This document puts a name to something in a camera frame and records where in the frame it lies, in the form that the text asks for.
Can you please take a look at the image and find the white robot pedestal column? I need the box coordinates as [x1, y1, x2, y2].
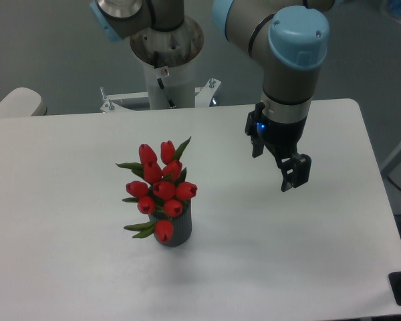
[130, 16, 204, 110]

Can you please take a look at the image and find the dark grey ribbed vase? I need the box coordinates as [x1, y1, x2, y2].
[148, 203, 192, 247]

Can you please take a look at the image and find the white chair armrest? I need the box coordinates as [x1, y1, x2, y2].
[0, 87, 47, 119]

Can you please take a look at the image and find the white pedestal base bracket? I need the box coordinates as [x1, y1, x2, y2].
[100, 78, 222, 113]

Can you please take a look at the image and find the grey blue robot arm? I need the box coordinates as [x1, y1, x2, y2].
[90, 1, 333, 191]

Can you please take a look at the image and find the red tulip bouquet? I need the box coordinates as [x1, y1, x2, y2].
[117, 139, 198, 239]

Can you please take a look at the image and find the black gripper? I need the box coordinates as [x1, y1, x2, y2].
[245, 102, 311, 192]

